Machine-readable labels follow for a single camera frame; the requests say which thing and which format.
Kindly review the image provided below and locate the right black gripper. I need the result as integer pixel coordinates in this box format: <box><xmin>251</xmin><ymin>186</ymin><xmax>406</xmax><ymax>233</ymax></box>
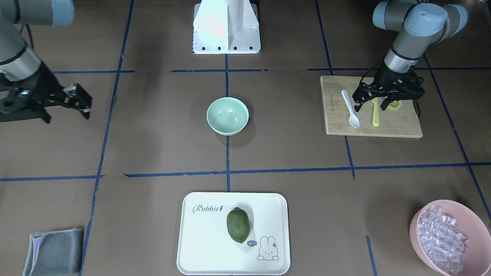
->
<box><xmin>0</xmin><ymin>63</ymin><xmax>92</xmax><ymax>123</ymax></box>

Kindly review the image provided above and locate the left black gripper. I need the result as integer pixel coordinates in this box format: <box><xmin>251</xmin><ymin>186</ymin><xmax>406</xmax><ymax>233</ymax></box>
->
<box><xmin>352</xmin><ymin>63</ymin><xmax>425</xmax><ymax>114</ymax></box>

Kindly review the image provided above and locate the white plastic spoon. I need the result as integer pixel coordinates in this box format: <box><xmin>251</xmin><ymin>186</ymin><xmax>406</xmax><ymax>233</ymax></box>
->
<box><xmin>341</xmin><ymin>89</ymin><xmax>361</xmax><ymax>129</ymax></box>

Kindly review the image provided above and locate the mint green bowl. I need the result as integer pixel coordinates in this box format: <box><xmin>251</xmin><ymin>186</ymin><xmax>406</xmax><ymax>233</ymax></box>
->
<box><xmin>206</xmin><ymin>97</ymin><xmax>249</xmax><ymax>136</ymax></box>

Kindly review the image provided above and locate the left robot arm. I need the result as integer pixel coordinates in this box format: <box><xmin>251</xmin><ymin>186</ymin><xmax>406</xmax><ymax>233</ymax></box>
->
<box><xmin>352</xmin><ymin>0</ymin><xmax>468</xmax><ymax>111</ymax></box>

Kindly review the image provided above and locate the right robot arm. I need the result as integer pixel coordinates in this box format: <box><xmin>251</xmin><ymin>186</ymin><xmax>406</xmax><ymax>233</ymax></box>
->
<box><xmin>0</xmin><ymin>0</ymin><xmax>92</xmax><ymax>123</ymax></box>

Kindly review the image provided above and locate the pink bowl of ice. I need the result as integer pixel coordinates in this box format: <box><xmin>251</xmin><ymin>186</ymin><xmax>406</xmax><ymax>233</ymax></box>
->
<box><xmin>410</xmin><ymin>200</ymin><xmax>491</xmax><ymax>276</ymax></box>

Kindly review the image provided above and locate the yellow plastic knife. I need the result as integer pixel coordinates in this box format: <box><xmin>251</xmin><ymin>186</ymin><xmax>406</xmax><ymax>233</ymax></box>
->
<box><xmin>372</xmin><ymin>113</ymin><xmax>379</xmax><ymax>127</ymax></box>

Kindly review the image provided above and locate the bamboo cutting board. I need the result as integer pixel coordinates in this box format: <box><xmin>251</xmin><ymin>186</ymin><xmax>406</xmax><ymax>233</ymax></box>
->
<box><xmin>320</xmin><ymin>75</ymin><xmax>423</xmax><ymax>138</ymax></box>

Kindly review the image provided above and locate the folded grey cloth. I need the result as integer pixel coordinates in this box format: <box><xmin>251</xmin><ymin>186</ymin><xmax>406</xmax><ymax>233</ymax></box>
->
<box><xmin>23</xmin><ymin>228</ymin><xmax>84</xmax><ymax>276</ymax></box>

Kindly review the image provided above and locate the green avocado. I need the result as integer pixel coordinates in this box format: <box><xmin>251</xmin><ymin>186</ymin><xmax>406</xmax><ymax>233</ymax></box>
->
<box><xmin>226</xmin><ymin>207</ymin><xmax>250</xmax><ymax>243</ymax></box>

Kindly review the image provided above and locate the cream rabbit tray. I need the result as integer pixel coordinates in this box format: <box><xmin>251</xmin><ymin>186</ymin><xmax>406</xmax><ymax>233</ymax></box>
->
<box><xmin>176</xmin><ymin>192</ymin><xmax>291</xmax><ymax>276</ymax></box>

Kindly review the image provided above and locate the white column mount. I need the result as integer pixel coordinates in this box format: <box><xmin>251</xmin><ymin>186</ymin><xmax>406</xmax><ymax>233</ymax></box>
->
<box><xmin>192</xmin><ymin>0</ymin><xmax>261</xmax><ymax>54</ymax></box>

